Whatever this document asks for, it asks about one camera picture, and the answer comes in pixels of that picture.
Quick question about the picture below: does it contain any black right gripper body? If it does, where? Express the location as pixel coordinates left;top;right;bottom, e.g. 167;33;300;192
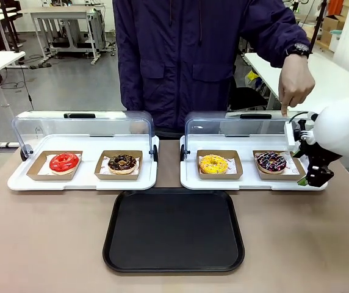
298;140;344;172

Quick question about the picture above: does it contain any person's left forearm purple sleeve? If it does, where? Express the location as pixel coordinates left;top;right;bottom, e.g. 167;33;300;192
253;0;312;57

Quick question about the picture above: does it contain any brown cardboard donut tray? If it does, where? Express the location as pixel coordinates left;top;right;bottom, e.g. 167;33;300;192
26;150;84;181
93;149;143;181
252;149;307;181
196;149;243;180

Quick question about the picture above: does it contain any chocolate donut with white stripes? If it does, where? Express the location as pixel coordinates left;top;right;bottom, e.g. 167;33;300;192
255;151;287;175

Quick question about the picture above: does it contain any yellow glazed donut with sprinkles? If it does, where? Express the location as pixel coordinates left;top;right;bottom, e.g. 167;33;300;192
199;154;229;176

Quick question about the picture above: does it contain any black plastic serving tray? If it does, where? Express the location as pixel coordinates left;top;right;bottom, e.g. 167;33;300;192
102;188;245;273

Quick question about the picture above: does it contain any chocolate donut with sprinkles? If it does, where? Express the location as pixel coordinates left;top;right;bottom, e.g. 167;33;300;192
107;154;139;175

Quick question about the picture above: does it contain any red glazed donut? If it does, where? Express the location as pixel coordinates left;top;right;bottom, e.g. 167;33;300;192
49;152;81;175

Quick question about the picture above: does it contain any person's left hand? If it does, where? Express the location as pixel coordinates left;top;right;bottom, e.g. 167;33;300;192
278;54;316;118

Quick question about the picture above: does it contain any person's right hand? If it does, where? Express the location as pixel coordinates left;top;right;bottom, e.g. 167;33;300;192
130;120;147;135

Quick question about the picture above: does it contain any white printed paper liner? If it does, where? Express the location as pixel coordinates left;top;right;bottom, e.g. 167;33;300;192
198;156;238;176
37;154;82;177
100;156;141;176
255;152;301;176

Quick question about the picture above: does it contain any white display case base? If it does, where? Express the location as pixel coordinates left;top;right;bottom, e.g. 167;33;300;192
179;134;329;192
7;134;160;192

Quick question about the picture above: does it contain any long white table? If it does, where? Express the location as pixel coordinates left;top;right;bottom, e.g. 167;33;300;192
243;52;349;111

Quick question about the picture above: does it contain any black office chair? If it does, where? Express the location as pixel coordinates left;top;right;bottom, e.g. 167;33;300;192
228;87;268;111

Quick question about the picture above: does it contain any clear display case lid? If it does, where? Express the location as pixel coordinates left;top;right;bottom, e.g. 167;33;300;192
180;110;312;162
11;110;160;162

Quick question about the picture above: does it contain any yellow plastic bag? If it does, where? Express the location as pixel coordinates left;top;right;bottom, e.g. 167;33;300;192
245;70;260;89

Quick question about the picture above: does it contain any black wristwatch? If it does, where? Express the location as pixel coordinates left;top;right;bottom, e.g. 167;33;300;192
285;42;312;59

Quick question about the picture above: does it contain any brown cardboard box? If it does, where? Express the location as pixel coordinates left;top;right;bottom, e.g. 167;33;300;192
321;14;348;44

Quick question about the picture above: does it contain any black tripod pole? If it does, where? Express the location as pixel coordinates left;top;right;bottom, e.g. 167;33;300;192
309;0;328;53

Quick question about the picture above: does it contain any person's torso in purple jacket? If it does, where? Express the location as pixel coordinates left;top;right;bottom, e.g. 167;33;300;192
112;0;288;139

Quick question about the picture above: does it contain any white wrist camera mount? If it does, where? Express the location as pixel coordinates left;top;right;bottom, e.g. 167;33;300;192
284;121;304;153

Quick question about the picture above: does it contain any black camera cable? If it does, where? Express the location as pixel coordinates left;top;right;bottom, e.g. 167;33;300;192
287;111;311;124

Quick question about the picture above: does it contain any beige top desk white frame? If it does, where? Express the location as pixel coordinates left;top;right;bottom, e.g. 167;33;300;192
21;6;116;70

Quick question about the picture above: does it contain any black floor cable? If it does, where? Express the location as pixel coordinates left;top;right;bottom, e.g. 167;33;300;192
1;60;35;111

